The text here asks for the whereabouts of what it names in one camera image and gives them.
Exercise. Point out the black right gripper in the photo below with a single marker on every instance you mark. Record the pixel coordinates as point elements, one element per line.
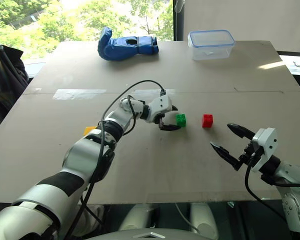
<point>248,154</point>

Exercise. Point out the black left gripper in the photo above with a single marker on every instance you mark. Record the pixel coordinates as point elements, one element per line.
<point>161,118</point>

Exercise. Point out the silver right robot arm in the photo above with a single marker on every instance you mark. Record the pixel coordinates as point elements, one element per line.
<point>293,172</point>

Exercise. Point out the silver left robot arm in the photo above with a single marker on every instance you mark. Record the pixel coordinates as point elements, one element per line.
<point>87,152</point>

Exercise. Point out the green toy brick cube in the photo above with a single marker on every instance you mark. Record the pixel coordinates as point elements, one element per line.
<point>181,120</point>

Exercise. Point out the red toy brick cube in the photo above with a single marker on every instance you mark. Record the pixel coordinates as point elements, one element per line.
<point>207,121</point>

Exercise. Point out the clear tape strip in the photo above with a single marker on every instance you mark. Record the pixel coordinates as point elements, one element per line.
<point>150,91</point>
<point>77,94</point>

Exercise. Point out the clear container with blue lid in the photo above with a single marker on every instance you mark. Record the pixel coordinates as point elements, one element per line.
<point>211,45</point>

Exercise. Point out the white rounded robot leg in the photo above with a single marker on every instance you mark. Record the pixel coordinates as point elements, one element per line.
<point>137,217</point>
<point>205,220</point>

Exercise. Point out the yellow toy brick cube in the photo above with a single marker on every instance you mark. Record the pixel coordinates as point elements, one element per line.
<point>89,130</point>

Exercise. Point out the blue boxing glove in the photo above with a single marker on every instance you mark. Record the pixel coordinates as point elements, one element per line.
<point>122,48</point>

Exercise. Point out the silver robot torso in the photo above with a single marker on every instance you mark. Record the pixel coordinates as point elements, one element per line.
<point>115,236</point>

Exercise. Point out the dark jacket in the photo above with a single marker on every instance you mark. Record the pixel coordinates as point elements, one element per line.
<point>5,82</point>

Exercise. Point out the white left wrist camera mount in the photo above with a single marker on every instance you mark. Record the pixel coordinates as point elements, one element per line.
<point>162,103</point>

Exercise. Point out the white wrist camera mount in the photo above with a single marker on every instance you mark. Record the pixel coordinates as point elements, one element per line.
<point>162,103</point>
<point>265,142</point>

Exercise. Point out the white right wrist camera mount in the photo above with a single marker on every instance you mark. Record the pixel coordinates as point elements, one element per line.
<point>265,142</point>

